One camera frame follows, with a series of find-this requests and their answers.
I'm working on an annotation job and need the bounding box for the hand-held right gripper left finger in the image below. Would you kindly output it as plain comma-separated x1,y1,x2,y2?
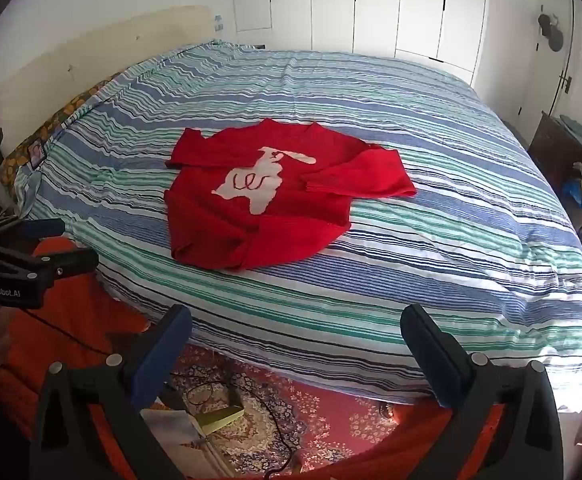
30,304,193,480

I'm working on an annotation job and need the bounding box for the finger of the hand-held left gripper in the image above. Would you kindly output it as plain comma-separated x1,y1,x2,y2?
0,246,100,287
0,217,66,243

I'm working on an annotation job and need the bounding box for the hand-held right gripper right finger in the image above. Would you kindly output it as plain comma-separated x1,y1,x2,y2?
400,304,565,480

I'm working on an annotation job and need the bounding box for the red sweater with white print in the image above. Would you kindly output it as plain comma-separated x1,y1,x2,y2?
163,119,418,272

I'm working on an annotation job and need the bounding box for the orange quilted cloth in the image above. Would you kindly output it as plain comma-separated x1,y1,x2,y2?
0,237,172,480

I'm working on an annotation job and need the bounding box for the yellow green notebook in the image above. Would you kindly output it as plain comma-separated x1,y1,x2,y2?
193,402,246,435

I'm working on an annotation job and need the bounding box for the yellow floral cloth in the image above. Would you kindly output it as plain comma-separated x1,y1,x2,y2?
1,72,126,181

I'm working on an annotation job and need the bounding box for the red patterned rug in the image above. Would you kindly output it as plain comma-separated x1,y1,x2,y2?
161,345,452,480

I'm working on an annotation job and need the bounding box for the beige headboard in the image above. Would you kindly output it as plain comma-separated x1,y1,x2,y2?
0,6,214,156

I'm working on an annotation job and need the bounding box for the blue green striped bedsheet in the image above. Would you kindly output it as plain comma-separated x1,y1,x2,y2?
13,40,582,413

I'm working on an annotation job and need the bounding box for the dark wooden furniture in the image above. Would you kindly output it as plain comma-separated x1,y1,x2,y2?
528,112,582,196

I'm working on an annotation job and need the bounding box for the white door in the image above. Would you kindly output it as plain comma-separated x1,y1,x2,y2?
518,0,577,131

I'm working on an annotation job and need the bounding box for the dark hanging object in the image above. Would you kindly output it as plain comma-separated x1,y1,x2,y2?
538,7,564,52

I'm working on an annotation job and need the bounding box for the white wardrobe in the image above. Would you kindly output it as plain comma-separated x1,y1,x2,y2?
228,0,489,73

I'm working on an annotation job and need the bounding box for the black cable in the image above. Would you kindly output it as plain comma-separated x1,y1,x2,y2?
183,380,302,478

